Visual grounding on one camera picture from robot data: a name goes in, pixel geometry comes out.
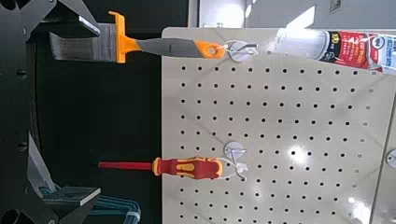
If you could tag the beige metal pegboard panel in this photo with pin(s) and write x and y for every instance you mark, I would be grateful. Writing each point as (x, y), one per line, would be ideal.
(280, 124)

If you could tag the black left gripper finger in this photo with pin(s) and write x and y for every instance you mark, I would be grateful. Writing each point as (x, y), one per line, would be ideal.
(67, 202)
(67, 14)

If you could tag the blue hex key set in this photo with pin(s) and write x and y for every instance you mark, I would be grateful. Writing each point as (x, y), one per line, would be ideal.
(115, 208)

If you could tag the white red sealant tube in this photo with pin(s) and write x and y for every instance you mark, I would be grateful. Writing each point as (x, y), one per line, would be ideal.
(339, 48)

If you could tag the red yellow insulated screwdriver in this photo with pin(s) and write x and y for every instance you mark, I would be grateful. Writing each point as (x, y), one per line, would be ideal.
(190, 168)

